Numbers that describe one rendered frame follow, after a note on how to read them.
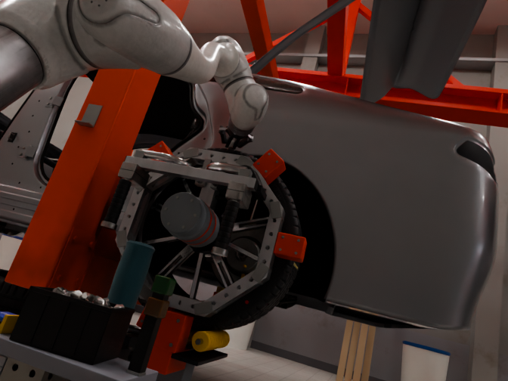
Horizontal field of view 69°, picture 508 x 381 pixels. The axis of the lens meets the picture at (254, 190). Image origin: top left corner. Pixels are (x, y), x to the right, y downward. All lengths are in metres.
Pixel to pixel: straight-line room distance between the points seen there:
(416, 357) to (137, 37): 5.35
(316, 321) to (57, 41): 6.07
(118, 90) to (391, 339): 5.65
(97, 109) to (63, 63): 0.80
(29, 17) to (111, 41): 0.13
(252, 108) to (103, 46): 0.53
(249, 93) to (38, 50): 0.58
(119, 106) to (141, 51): 0.83
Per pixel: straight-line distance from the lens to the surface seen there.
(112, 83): 1.53
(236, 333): 5.95
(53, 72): 0.69
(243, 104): 1.08
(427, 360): 5.63
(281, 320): 6.55
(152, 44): 0.64
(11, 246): 8.73
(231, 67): 1.13
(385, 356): 6.42
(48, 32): 0.68
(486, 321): 6.41
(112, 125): 1.43
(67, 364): 0.91
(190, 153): 1.35
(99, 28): 0.62
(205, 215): 1.13
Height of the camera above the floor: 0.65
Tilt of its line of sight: 17 degrees up
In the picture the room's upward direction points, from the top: 15 degrees clockwise
